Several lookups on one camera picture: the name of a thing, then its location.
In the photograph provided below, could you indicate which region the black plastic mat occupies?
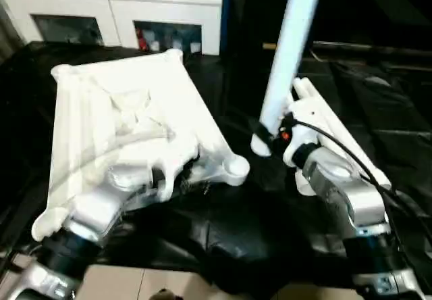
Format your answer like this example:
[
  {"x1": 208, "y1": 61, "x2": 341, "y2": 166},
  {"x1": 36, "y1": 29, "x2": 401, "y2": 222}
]
[{"x1": 0, "y1": 40, "x2": 432, "y2": 294}]

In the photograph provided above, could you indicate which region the white cabinet with glass doors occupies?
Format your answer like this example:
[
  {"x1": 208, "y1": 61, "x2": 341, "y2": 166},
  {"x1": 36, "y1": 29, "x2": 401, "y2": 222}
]
[{"x1": 0, "y1": 0, "x2": 225, "y2": 56}]

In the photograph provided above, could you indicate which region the white plastic table top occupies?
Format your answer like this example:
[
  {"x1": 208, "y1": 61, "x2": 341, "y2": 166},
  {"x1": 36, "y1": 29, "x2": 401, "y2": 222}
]
[{"x1": 31, "y1": 49, "x2": 251, "y2": 242}]

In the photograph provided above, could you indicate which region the black bar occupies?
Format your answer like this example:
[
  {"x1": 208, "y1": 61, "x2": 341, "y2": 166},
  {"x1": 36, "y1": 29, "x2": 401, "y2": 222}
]
[{"x1": 310, "y1": 40, "x2": 432, "y2": 56}]

